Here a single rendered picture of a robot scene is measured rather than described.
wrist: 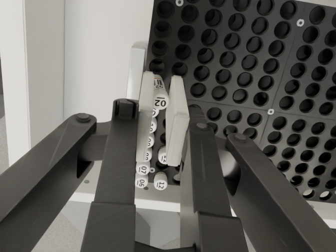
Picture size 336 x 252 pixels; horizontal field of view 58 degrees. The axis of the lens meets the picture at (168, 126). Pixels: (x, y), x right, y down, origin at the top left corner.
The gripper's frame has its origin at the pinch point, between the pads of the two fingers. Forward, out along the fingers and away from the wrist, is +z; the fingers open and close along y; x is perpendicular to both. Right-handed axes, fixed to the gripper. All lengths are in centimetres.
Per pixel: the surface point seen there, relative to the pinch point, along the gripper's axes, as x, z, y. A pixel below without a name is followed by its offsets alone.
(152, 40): 3.0, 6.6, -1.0
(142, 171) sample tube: -8.2, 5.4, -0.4
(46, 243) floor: -121, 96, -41
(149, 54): 1.9, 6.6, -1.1
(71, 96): -5.1, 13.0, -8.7
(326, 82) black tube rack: 1.8, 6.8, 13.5
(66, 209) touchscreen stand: -95, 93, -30
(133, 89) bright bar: -3.0, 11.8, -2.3
